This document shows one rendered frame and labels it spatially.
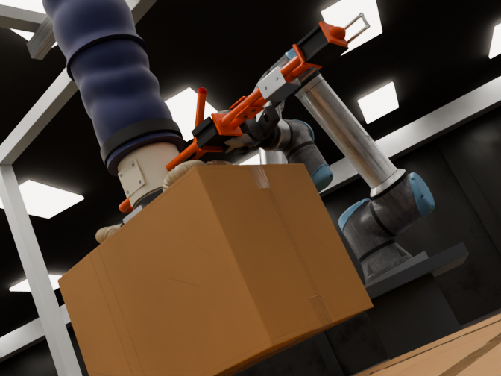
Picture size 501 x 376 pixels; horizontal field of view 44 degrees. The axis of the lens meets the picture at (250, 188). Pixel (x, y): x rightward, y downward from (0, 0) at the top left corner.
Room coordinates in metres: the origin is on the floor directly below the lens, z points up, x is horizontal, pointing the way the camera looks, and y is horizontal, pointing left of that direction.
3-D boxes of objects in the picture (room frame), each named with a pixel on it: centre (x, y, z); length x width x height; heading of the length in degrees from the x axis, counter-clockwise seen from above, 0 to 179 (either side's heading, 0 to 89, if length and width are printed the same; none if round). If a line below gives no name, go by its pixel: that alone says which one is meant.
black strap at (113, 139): (1.55, 0.22, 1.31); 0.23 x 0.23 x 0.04
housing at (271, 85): (1.28, -0.16, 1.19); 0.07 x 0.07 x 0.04; 54
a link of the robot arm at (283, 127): (1.58, -0.11, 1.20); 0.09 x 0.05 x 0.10; 55
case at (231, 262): (1.54, 0.21, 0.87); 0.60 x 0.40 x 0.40; 53
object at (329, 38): (1.20, -0.26, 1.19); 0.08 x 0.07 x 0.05; 54
